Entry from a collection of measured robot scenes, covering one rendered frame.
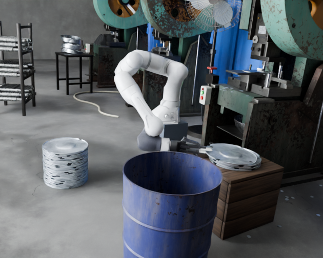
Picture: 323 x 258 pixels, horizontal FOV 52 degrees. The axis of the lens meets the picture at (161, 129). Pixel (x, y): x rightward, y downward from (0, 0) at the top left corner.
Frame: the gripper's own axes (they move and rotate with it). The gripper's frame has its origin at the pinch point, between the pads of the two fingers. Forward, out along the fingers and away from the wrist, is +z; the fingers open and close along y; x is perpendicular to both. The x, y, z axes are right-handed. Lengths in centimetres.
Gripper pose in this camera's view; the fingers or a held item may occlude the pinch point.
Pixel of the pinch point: (205, 150)
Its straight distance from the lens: 187.6
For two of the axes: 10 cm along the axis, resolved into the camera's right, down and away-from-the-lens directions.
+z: 9.9, 1.2, 0.8
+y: 1.4, -9.4, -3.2
